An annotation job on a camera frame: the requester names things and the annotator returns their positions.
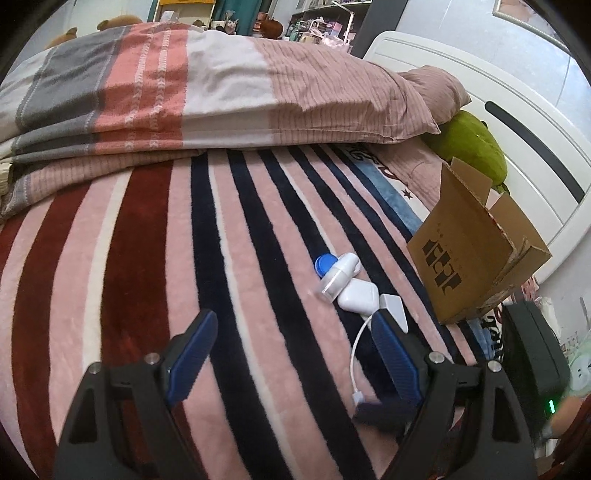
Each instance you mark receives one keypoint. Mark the yellow white shelf cabinet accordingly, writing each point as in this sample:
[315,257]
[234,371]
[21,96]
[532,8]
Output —
[193,12]

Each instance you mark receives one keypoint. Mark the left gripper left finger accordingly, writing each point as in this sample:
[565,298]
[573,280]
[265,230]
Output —
[93,442]

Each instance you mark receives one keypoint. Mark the white bed headboard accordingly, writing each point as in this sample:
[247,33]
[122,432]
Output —
[548,158]

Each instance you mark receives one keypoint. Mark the brown teddy bear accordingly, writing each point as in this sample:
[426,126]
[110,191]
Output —
[118,21]
[70,34]

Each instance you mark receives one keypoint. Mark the brown cardboard box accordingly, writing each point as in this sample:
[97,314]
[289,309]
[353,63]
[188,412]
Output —
[475,248]

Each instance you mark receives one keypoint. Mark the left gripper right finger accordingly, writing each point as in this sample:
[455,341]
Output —
[494,440]

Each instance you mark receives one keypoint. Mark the teal curtain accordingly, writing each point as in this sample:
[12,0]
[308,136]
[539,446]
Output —
[245,10]

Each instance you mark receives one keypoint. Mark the white bottle blue cap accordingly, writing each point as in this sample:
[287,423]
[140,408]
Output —
[335,273]

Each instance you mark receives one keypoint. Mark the black box green light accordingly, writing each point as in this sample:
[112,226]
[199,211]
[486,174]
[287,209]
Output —
[534,363]

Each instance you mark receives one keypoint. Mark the dark bookshelf with items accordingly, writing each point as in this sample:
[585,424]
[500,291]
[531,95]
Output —
[358,23]

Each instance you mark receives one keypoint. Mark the white earbuds case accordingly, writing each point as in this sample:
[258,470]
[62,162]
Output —
[359,297]

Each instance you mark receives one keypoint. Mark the green plush toy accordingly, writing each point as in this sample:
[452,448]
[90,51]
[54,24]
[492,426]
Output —
[468,138]

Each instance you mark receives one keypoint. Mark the striped folded duvet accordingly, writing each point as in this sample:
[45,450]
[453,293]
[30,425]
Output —
[148,92]

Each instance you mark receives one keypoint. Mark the striped plush bed blanket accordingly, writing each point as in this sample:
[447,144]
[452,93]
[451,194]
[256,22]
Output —
[108,270]

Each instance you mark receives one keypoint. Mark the pink striped pillow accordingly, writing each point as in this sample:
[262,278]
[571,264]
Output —
[443,92]

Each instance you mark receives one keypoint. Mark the framed wall picture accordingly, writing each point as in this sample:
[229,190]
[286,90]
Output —
[520,13]

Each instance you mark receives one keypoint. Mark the white adapter with cable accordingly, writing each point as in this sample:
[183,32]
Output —
[394,305]

